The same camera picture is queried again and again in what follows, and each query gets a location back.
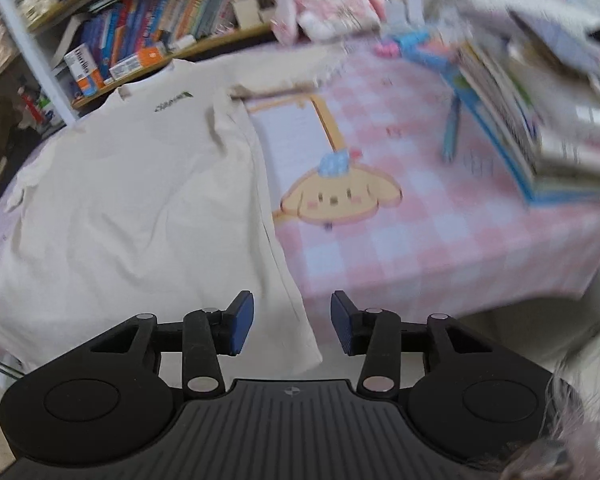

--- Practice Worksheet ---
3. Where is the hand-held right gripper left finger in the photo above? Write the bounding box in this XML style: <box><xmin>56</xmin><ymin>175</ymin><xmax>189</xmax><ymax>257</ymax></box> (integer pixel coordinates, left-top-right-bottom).
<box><xmin>80</xmin><ymin>290</ymin><xmax>255</xmax><ymax>400</ymax></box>

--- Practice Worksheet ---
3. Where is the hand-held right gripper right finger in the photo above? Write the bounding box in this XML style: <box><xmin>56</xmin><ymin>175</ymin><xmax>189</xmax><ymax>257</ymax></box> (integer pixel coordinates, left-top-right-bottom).
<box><xmin>331</xmin><ymin>290</ymin><xmax>503</xmax><ymax>400</ymax></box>

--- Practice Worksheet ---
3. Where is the cream t-shirt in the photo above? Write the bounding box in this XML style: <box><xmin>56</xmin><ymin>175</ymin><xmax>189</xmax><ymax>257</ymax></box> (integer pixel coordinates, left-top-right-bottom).
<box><xmin>0</xmin><ymin>42</ymin><xmax>348</xmax><ymax>378</ymax></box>

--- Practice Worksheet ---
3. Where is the pink checked cartoon mat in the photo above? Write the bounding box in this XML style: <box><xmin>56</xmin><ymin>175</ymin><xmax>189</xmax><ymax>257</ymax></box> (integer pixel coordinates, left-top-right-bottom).
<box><xmin>0</xmin><ymin>30</ymin><xmax>600</xmax><ymax>361</ymax></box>

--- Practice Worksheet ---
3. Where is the light blue pen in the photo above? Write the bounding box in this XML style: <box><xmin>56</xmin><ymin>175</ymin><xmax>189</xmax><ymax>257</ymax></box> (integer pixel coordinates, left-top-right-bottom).
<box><xmin>442</xmin><ymin>95</ymin><xmax>463</xmax><ymax>161</ymax></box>

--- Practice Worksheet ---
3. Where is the pale fuzzy sleeve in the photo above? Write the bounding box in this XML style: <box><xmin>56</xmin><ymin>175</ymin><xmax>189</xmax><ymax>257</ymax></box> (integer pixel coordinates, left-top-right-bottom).
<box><xmin>500</xmin><ymin>320</ymin><xmax>600</xmax><ymax>480</ymax></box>

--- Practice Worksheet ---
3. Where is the stack of flat books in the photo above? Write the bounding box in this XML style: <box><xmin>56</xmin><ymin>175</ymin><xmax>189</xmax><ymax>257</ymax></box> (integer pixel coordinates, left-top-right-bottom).
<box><xmin>430</xmin><ymin>0</ymin><xmax>600</xmax><ymax>206</ymax></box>

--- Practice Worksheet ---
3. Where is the flat white orange box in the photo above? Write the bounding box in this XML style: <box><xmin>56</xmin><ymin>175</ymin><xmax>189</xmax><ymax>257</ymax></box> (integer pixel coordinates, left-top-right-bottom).
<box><xmin>109</xmin><ymin>42</ymin><xmax>168</xmax><ymax>81</ymax></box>

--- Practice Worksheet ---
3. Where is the white wooden bookshelf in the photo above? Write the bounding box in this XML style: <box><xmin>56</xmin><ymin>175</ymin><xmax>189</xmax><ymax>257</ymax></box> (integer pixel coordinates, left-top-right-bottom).
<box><xmin>0</xmin><ymin>0</ymin><xmax>281</xmax><ymax>126</ymax></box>

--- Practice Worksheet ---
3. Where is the white jar green lid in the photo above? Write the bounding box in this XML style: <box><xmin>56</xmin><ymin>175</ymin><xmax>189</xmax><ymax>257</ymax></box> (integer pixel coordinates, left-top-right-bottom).
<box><xmin>30</xmin><ymin>87</ymin><xmax>66</xmax><ymax>128</ymax></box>

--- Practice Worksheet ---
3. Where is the tall white orange box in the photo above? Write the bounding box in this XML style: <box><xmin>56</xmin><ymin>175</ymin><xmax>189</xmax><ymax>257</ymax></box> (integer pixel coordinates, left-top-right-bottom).
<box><xmin>62</xmin><ymin>45</ymin><xmax>106</xmax><ymax>98</ymax></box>

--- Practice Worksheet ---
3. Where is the tall beige open box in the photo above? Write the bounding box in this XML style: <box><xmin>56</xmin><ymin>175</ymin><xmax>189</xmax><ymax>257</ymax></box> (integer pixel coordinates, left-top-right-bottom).
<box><xmin>232</xmin><ymin>0</ymin><xmax>271</xmax><ymax>28</ymax></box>

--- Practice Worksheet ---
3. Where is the row of colourful books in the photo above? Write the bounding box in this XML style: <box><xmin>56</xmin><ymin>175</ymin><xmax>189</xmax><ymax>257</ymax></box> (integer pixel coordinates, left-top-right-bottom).
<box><xmin>75</xmin><ymin>0</ymin><xmax>276</xmax><ymax>86</ymax></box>

